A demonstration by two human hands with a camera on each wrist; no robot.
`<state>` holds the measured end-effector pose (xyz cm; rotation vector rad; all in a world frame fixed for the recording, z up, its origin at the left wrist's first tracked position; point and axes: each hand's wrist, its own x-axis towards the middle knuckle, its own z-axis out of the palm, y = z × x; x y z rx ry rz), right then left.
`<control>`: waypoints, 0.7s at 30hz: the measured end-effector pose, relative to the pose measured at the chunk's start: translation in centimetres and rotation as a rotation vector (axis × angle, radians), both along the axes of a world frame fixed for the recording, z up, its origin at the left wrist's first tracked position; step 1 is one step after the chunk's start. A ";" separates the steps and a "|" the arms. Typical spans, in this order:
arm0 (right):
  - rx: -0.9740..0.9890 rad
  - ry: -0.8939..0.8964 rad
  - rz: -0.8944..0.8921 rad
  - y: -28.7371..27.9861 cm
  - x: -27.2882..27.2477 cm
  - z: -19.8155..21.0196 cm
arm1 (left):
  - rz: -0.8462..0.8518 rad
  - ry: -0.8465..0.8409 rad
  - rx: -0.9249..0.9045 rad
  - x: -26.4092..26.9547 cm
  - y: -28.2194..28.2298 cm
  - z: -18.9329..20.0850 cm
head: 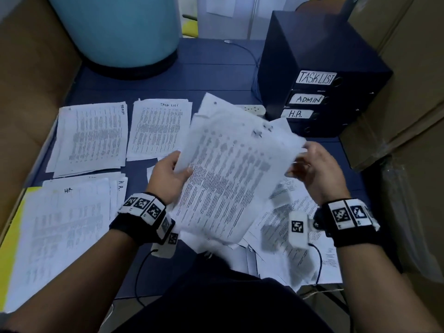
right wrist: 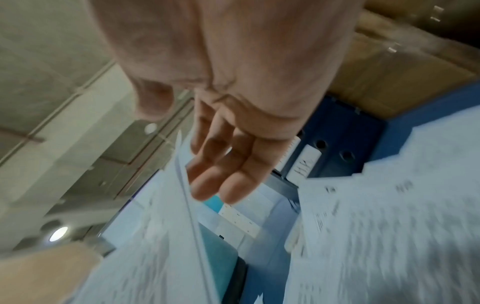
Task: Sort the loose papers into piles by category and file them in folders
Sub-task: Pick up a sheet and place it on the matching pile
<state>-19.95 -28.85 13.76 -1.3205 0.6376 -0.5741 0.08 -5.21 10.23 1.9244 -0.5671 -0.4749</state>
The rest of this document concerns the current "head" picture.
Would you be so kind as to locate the person's right hand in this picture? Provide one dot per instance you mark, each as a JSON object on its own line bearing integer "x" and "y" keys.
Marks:
{"x": 320, "y": 173}

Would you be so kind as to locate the person's left hand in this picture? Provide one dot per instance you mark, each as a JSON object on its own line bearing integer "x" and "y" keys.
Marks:
{"x": 168, "y": 180}

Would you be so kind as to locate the neat stack of printed papers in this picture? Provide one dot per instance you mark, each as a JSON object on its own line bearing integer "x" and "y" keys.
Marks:
{"x": 90, "y": 138}
{"x": 158, "y": 128}
{"x": 62, "y": 232}

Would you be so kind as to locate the printed paper sheet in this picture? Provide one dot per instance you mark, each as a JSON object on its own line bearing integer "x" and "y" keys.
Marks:
{"x": 232, "y": 176}

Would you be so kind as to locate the pile of printed papers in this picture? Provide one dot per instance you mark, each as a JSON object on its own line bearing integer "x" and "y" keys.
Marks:
{"x": 267, "y": 239}

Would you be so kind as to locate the yellow folder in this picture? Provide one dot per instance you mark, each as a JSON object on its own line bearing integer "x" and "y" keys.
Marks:
{"x": 8, "y": 253}

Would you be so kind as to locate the person's right forearm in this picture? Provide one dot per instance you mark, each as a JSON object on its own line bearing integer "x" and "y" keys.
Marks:
{"x": 388, "y": 287}

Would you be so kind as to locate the person's left forearm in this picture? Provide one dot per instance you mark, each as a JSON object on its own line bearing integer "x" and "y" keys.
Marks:
{"x": 76, "y": 287}

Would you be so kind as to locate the person's dark trousers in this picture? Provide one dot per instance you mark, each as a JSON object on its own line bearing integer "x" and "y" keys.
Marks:
{"x": 222, "y": 305}

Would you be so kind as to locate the white power strip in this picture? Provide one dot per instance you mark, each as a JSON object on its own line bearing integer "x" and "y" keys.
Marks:
{"x": 253, "y": 109}

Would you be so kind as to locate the brown cardboard box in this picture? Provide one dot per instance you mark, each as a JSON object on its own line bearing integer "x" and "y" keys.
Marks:
{"x": 409, "y": 65}

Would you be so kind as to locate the yellow plastic item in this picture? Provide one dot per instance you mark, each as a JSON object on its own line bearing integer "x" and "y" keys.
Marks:
{"x": 189, "y": 27}

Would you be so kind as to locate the teal cylindrical barrel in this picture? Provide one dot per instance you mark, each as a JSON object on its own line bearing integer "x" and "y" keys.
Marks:
{"x": 111, "y": 27}

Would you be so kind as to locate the white partition panel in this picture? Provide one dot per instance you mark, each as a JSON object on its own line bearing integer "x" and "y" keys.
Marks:
{"x": 243, "y": 17}

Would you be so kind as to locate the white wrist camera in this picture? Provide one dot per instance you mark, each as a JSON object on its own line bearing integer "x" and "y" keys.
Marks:
{"x": 298, "y": 229}
{"x": 166, "y": 244}

